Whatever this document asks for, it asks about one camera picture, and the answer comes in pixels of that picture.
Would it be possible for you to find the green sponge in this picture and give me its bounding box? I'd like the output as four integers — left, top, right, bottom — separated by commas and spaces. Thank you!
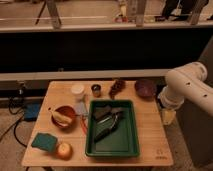
31, 133, 58, 152

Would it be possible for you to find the yellow apple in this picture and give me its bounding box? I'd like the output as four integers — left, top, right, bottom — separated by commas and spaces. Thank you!
56, 142, 72, 160

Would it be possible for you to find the dark grape bunch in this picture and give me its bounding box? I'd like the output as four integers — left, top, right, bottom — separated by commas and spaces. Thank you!
109, 79, 126, 99

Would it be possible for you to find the banana in bowl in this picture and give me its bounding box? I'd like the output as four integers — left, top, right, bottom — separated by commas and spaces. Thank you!
52, 112, 72, 124

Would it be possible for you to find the white cup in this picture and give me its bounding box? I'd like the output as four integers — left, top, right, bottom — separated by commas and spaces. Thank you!
71, 84, 85, 100

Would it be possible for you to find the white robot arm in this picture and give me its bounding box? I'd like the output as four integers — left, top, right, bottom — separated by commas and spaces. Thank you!
158, 62, 213, 116

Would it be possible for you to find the black cable on floor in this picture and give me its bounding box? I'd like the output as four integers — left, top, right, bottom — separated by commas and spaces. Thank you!
0, 95, 29, 148

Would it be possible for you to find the green plastic tray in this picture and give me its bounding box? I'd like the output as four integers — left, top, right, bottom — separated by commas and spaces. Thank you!
85, 100, 140, 158

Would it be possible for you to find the blue box on floor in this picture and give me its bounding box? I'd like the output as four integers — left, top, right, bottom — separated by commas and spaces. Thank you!
24, 103, 41, 121

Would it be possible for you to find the red bowl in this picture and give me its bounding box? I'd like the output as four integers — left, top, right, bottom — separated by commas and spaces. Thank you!
51, 106, 76, 129

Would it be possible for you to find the red carrot stick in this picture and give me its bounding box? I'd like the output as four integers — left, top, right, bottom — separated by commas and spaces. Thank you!
80, 116, 88, 135

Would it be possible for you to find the wooden table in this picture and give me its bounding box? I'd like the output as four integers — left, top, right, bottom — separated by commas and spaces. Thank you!
22, 81, 173, 167

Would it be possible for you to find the small dark metal cup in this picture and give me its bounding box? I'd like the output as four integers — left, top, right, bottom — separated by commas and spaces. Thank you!
91, 84, 101, 97

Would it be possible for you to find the dark block in tray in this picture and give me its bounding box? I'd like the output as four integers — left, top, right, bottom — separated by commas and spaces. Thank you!
93, 106, 111, 121

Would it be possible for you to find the small grey towel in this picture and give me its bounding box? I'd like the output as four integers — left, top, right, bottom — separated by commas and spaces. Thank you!
74, 102, 88, 116

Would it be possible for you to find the purple bowl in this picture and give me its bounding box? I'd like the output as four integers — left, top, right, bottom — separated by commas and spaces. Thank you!
134, 79, 157, 98

